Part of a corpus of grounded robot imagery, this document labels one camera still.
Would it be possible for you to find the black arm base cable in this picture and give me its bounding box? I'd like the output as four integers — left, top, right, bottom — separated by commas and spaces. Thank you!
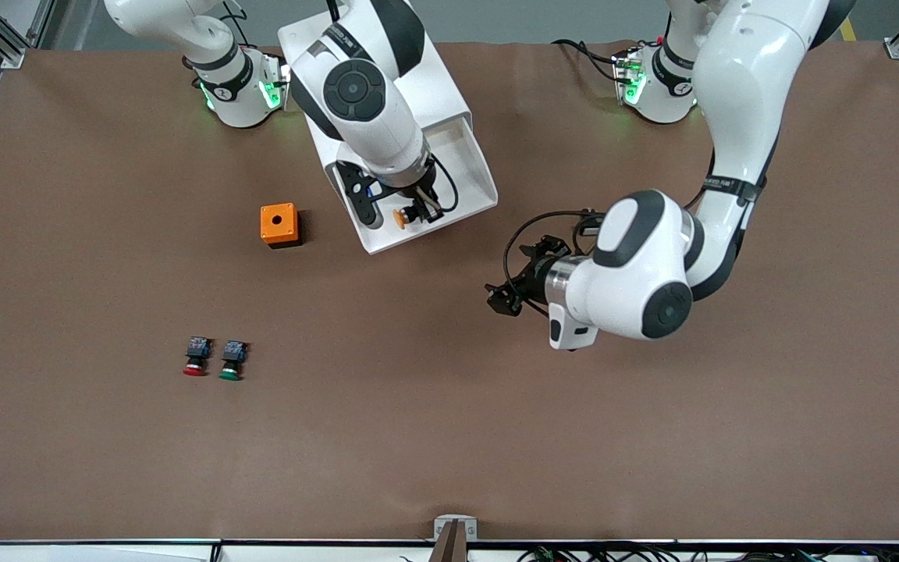
551, 37, 624, 83

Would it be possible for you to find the green mushroom push button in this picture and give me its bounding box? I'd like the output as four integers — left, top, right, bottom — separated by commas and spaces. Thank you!
219, 340, 250, 382

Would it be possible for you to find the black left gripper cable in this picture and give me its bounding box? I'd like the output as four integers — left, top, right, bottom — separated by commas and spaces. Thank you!
502, 209, 600, 315

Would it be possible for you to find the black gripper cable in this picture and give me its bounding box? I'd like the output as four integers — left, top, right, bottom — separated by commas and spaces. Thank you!
428, 155, 460, 213
502, 209, 600, 315

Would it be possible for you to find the black cable bundle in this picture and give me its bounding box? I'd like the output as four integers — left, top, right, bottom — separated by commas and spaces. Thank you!
520, 545, 899, 562

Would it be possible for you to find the orange button enclosure box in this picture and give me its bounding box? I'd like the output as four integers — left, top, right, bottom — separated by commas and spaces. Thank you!
260, 203, 303, 249

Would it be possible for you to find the red mushroom push button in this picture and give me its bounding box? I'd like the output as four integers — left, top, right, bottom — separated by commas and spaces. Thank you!
183, 336, 212, 377

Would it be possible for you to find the white plastic drawer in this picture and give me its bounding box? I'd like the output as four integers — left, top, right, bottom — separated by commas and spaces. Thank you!
325, 109, 499, 255

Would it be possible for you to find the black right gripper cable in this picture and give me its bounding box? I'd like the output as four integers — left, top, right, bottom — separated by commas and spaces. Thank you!
428, 155, 460, 213

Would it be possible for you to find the white drawer cabinet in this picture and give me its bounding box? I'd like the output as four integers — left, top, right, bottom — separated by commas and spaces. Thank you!
278, 14, 472, 188

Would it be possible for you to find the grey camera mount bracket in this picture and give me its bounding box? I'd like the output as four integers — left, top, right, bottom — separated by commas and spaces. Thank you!
430, 514, 479, 562

